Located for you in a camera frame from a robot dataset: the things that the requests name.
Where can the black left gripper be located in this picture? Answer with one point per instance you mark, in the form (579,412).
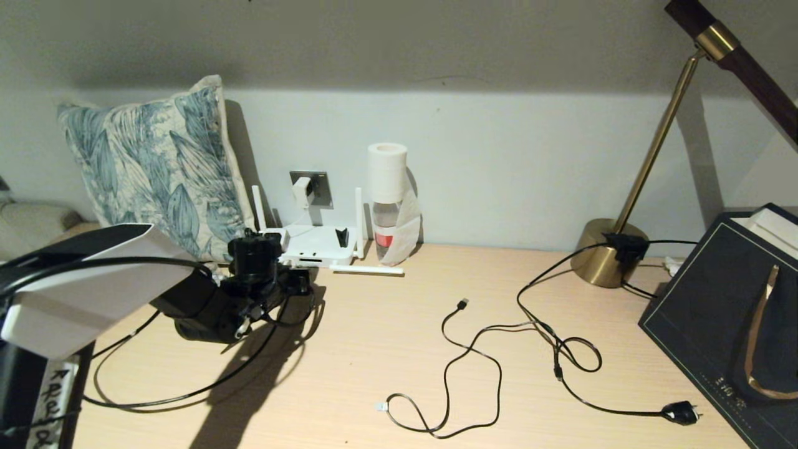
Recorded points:
(271,288)

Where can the white power adapter black face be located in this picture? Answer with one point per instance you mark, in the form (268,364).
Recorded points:
(303,191)

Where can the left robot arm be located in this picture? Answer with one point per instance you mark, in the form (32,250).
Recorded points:
(81,293)

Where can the white router with antennas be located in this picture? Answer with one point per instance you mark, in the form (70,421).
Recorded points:
(324,240)

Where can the black clip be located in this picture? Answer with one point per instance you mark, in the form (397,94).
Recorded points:
(342,237)

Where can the clear bottle red label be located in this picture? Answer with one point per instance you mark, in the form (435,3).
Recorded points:
(385,219)

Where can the white paper roll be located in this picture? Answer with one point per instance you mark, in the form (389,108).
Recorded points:
(387,171)

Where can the blue leaf pattern pillow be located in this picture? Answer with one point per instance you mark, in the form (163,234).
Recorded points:
(156,162)

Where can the grey sofa cushion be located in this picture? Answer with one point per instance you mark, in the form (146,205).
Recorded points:
(31,218)

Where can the white handwritten label tape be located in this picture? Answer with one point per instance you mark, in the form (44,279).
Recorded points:
(53,405)

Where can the brass desk lamp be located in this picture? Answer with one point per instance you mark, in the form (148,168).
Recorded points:
(595,251)

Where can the white box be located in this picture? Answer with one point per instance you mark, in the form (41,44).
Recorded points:
(773,227)

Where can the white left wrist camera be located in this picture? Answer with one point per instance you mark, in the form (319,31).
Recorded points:
(277,238)

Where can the grey wall socket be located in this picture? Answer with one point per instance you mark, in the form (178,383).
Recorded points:
(322,187)

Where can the black lamp switch box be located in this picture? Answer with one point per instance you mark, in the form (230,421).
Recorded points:
(624,246)

